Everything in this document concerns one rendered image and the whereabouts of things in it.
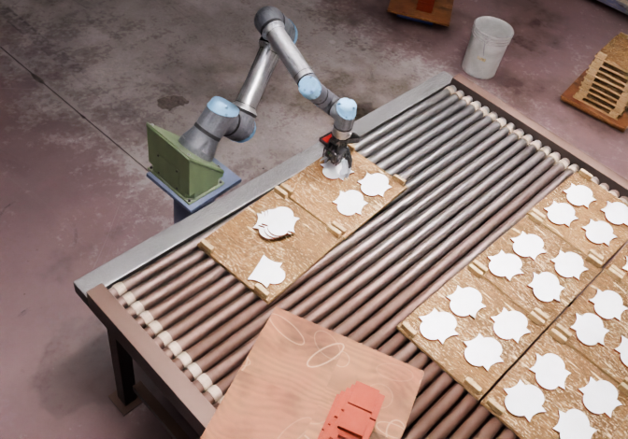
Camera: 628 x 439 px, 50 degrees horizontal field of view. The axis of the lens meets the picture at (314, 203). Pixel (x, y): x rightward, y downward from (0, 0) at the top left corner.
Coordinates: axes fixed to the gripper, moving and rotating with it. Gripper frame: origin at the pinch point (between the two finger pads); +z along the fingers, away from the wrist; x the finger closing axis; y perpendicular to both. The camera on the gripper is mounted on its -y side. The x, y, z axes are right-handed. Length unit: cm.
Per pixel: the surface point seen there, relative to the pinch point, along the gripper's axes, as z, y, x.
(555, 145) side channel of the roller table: 2, -89, 57
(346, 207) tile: -0.5, 14.4, 16.6
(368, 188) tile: -0.2, -0.8, 15.9
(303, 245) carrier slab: -0.2, 40.2, 17.2
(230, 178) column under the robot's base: 6.6, 31.7, -29.3
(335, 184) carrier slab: 0.5, 6.9, 5.2
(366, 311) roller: 1, 45, 51
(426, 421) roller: 1, 63, 89
